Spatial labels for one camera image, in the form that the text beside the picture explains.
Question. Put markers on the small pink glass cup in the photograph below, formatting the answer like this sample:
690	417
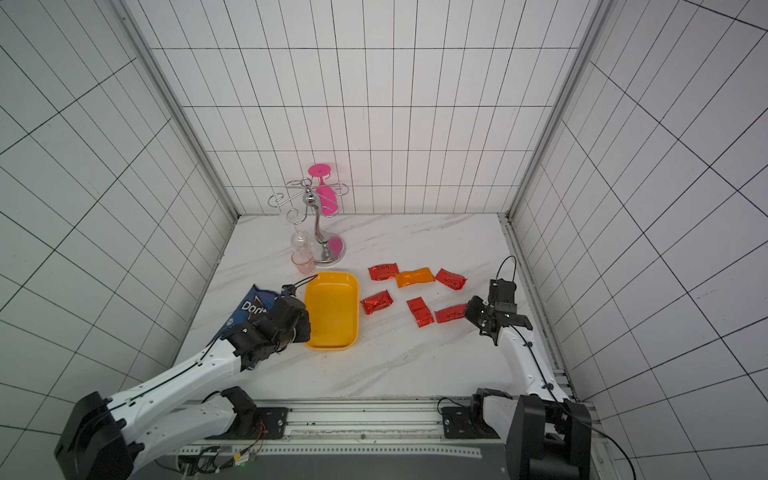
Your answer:
303	260

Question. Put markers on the blue Doritos chip bag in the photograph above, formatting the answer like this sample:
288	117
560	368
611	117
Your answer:
256	302

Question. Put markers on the clear hanging wine glass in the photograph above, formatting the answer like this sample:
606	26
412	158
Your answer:
301	240

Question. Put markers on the red tea bag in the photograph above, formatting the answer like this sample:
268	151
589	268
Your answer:
383	272
421	312
376	302
451	280
451	313

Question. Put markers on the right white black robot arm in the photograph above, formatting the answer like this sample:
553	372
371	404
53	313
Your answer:
546	435

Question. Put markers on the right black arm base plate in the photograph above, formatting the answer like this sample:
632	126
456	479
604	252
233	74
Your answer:
459	423

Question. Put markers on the chrome wine glass rack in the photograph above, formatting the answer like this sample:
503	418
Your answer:
329	248

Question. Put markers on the yellow plastic storage box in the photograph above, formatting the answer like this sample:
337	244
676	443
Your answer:
332	301

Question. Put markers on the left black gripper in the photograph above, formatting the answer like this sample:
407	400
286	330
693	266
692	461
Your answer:
303	325

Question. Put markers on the orange tea bag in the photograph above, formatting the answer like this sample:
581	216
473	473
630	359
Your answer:
410	278

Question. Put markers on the pink hanging wine glass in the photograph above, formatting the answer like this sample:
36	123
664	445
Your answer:
328	197

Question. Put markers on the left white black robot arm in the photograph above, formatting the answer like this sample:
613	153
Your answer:
112	437

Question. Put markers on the aluminium mounting rail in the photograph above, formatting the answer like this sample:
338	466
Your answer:
384	427

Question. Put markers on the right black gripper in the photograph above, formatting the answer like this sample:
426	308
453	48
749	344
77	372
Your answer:
480	315

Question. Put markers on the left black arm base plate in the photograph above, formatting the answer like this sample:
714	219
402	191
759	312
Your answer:
268	423

